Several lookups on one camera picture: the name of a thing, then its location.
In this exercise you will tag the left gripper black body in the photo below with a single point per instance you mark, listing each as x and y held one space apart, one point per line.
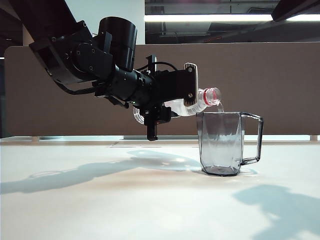
163 87

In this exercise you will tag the left gripper black beige finger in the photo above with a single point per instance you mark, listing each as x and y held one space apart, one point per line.
186 85

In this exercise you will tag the clear red-label water bottle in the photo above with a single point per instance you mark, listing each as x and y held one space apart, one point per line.
201 100

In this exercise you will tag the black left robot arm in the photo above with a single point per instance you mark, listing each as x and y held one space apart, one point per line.
82 57

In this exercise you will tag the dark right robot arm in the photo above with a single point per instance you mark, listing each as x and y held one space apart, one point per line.
295 8

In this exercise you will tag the grey bar behind partition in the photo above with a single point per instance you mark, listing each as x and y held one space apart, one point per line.
180 137

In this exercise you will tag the brown desk partition panel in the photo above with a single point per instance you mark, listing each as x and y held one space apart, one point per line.
250 82

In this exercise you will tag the white ceiling light strip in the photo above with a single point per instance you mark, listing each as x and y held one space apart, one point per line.
200 18

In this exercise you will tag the grey transparent plastic cup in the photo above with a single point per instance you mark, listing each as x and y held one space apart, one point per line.
220 150

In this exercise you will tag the teal object behind partition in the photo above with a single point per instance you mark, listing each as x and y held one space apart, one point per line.
51 137

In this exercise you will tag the beige building column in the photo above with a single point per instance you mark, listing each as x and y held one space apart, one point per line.
26 40

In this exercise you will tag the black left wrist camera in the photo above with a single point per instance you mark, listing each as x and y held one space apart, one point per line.
151 125

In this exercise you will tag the white partition support bracket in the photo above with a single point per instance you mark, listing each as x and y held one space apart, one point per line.
36 139

